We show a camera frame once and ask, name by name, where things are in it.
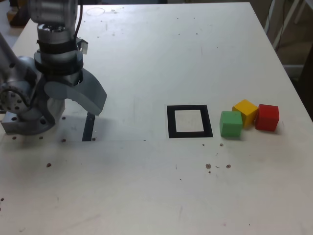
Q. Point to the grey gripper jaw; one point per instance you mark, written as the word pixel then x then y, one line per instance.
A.
pixel 90 95
pixel 49 107

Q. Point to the brown wooden furniture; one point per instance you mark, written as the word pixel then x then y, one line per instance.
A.
pixel 17 20

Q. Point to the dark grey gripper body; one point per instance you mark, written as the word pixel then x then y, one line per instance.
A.
pixel 63 78

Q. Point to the black tape square outline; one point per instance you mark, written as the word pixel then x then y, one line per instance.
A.
pixel 171 122

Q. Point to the dark furniture piece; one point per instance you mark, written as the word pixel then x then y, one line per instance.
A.
pixel 308 68

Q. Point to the red cube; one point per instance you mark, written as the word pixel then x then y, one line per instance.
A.
pixel 267 118

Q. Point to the black tape strip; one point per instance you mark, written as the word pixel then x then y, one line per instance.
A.
pixel 88 129

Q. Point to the small grey gripper camera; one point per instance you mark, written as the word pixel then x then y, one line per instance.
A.
pixel 84 47

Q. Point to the white chair frame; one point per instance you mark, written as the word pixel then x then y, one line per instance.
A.
pixel 284 22

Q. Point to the green cube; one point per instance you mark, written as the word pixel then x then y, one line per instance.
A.
pixel 231 126

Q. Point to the yellow cube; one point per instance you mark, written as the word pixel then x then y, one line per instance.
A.
pixel 245 107

